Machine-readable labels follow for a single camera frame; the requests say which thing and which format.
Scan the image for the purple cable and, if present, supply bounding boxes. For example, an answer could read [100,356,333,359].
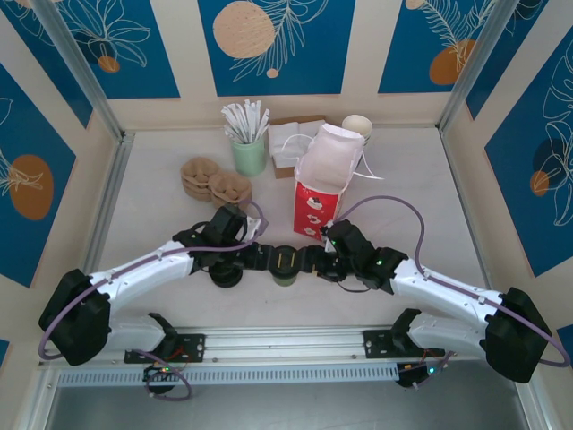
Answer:
[38,199,269,400]
[330,195,572,391]

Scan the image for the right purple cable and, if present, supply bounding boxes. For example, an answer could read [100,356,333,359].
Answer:
[330,195,572,391]

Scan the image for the black mount plate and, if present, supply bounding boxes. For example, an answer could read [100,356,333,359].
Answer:
[363,329,447,359]
[124,333,207,364]

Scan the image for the white paper napkin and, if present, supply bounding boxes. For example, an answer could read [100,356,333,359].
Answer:
[268,124,300,169]
[297,120,326,158]

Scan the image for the red paper takeout bag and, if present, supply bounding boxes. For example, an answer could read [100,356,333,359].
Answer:
[281,124,386,237]

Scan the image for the right controller board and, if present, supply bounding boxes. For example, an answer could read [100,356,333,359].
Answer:
[397,362,444,390]

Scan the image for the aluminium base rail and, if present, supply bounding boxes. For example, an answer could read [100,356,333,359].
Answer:
[38,322,532,371]

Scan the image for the left controller board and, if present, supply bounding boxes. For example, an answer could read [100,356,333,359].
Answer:
[141,363,185,384]

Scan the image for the right black mount plate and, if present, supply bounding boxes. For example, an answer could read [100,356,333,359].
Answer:
[363,329,447,359]

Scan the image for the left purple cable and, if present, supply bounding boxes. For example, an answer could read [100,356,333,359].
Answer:
[38,199,269,400]

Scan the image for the left black mount plate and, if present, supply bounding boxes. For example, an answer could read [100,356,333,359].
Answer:
[124,333,207,364]

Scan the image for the aluminium frame post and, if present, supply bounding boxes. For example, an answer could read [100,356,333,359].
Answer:
[437,0,511,132]
[33,0,125,141]

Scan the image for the white napkins on tray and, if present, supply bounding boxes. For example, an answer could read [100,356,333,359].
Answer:
[267,115,328,180]

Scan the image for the white slotted cable duct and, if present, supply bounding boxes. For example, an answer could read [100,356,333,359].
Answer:
[56,362,399,387]

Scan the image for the mint green straw holder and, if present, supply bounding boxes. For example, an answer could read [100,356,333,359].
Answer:
[230,132,268,177]

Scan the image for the controller board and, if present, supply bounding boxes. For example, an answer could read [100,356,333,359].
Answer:
[141,363,185,384]
[397,362,444,390]

